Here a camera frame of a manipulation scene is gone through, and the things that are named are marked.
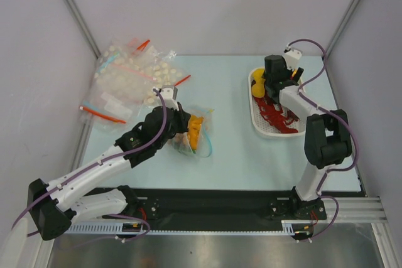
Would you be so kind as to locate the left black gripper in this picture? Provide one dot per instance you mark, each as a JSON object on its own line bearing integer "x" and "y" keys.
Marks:
{"x": 183, "y": 117}

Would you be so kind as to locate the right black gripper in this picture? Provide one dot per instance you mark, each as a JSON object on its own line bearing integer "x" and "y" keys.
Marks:
{"x": 271, "y": 85}

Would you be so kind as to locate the orange ginger toy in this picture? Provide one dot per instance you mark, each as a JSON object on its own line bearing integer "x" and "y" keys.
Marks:
{"x": 194, "y": 127}

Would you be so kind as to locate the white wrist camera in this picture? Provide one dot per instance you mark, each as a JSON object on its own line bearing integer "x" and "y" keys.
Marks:
{"x": 169, "y": 95}
{"x": 292, "y": 57}

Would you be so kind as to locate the clear blue-zipper bag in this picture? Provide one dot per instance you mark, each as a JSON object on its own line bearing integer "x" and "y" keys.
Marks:
{"x": 205, "y": 147}

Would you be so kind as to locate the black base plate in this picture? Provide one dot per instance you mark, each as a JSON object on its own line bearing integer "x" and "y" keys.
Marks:
{"x": 164, "y": 205}

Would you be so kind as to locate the orange toy fruit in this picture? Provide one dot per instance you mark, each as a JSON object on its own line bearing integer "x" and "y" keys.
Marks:
{"x": 258, "y": 90}

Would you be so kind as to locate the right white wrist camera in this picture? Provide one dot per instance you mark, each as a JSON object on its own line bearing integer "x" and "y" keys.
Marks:
{"x": 292, "y": 57}

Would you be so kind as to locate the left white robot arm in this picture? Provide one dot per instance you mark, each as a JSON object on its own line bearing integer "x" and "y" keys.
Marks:
{"x": 57, "y": 205}

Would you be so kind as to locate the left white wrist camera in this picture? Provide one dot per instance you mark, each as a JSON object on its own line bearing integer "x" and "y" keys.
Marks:
{"x": 169, "y": 95}

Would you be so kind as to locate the yellow pear toy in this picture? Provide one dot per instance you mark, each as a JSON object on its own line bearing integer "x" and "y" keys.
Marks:
{"x": 258, "y": 76}

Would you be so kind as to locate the white perforated basket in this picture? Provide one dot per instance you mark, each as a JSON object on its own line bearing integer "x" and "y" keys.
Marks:
{"x": 261, "y": 126}

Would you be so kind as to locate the pile of spare zip bags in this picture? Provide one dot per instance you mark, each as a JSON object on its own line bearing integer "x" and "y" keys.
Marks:
{"x": 123, "y": 82}

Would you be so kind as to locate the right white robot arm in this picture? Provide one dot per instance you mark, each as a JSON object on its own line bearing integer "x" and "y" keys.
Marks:
{"x": 327, "y": 140}

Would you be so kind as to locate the red chili toy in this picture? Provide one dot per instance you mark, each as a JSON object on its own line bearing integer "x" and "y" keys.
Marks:
{"x": 278, "y": 117}

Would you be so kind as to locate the grey slotted cable duct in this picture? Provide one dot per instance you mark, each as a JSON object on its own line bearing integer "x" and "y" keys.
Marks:
{"x": 119, "y": 227}

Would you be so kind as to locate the brown longan bunch toy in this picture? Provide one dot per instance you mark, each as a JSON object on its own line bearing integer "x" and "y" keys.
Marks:
{"x": 179, "y": 140}

